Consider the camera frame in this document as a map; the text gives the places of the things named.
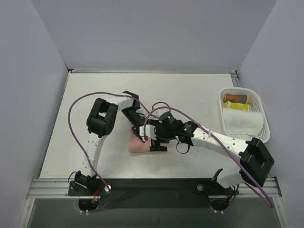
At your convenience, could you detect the pink towel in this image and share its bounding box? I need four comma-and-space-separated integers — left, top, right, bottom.
128, 130, 151, 153

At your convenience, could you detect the white towel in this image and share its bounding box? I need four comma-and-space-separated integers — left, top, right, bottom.
222, 108, 264, 136

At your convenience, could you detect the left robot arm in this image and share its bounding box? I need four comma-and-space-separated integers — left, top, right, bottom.
67, 91, 146, 196

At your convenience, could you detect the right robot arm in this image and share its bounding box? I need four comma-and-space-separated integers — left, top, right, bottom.
143, 112, 275, 195

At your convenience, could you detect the rolled yellow towel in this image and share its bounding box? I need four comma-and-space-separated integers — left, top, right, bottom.
224, 101, 250, 112

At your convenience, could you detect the white perforated plastic basket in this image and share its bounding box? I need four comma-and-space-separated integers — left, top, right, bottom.
218, 87, 271, 144

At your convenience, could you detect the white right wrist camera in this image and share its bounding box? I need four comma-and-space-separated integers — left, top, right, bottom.
139, 124, 157, 142

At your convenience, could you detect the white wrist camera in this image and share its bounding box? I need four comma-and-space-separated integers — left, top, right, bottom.
139, 124, 157, 142
149, 110, 159, 118

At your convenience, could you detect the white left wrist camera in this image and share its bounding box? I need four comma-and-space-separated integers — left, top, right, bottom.
149, 110, 159, 118

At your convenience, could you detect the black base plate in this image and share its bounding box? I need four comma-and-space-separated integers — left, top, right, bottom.
78, 178, 236, 210

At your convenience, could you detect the aluminium front rail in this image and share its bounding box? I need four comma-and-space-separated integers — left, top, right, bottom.
26, 177, 283, 200

